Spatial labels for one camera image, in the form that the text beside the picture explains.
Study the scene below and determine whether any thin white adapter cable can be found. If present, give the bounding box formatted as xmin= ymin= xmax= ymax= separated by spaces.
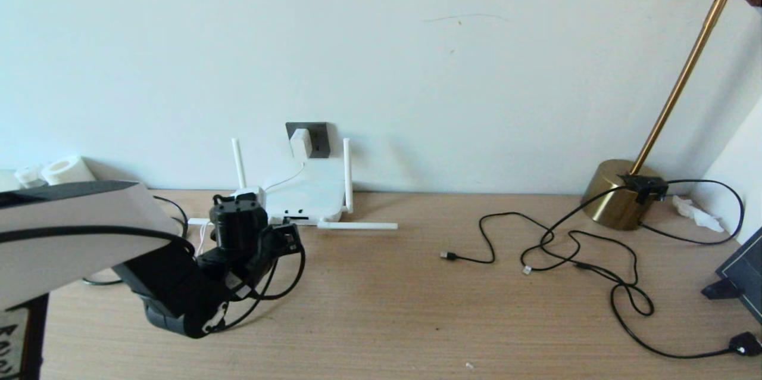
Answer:
xmin=195 ymin=161 xmax=307 ymax=258

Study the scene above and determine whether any black network cable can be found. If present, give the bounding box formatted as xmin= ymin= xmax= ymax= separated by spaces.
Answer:
xmin=83 ymin=195 xmax=190 ymax=285

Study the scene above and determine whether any white power adapter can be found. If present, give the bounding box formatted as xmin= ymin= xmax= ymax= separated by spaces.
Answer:
xmin=290 ymin=129 xmax=314 ymax=160

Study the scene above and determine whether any white router with antennas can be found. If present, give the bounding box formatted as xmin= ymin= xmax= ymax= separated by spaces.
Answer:
xmin=232 ymin=138 xmax=398 ymax=231

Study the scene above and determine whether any white paper roll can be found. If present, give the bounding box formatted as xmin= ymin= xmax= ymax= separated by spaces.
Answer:
xmin=40 ymin=155 xmax=96 ymax=185

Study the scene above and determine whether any brass desk lamp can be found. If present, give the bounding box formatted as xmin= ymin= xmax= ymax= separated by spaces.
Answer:
xmin=582 ymin=0 xmax=762 ymax=231

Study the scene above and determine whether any crumpled white tissue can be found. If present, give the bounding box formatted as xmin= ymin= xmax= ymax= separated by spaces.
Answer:
xmin=673 ymin=194 xmax=724 ymax=233

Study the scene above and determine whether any black clip stand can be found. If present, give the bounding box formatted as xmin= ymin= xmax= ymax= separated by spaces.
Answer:
xmin=700 ymin=278 xmax=745 ymax=300

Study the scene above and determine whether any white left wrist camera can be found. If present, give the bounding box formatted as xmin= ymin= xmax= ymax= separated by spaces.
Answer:
xmin=233 ymin=186 xmax=266 ymax=208

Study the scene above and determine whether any grey wall socket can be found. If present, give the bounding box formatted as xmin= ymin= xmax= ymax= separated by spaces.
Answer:
xmin=286 ymin=122 xmax=330 ymax=159

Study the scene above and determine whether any black cable with white connector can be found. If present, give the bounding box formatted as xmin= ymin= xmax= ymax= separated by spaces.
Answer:
xmin=521 ymin=231 xmax=641 ymax=285

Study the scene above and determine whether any black lamp power cord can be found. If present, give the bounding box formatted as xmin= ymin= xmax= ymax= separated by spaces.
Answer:
xmin=539 ymin=175 xmax=762 ymax=360

